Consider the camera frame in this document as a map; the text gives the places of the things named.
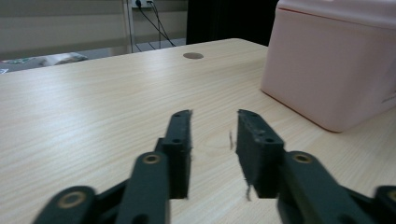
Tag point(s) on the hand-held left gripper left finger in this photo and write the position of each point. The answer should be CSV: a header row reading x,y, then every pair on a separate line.
x,y
177,155

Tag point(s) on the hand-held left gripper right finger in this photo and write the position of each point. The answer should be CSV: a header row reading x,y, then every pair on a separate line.
x,y
258,155

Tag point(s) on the pink storage box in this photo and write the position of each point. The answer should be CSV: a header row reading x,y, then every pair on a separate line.
x,y
330,62

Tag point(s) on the black curtain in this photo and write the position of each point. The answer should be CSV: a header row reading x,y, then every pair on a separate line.
x,y
230,18

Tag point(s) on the clear plastic bag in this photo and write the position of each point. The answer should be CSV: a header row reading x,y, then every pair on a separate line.
x,y
63,58

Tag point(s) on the white wall socket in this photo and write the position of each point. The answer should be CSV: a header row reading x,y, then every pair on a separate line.
x,y
142,3

